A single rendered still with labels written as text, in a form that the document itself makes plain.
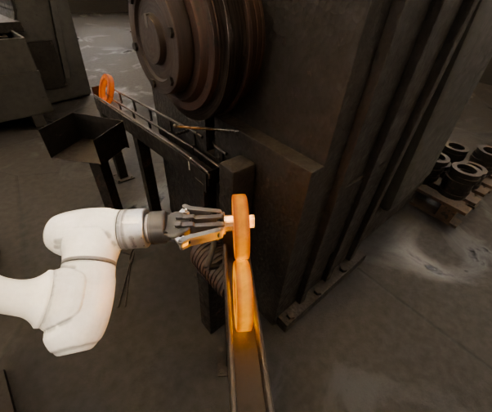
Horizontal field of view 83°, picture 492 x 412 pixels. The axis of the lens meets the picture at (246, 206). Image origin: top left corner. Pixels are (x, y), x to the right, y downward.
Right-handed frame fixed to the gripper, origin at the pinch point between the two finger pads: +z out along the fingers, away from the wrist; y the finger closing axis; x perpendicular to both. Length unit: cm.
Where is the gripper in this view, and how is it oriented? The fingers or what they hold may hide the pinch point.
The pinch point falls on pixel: (239, 221)
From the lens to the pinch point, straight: 64.1
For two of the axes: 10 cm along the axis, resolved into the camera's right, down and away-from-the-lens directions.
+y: 1.0, 6.5, -7.5
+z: 10.0, -0.6, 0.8
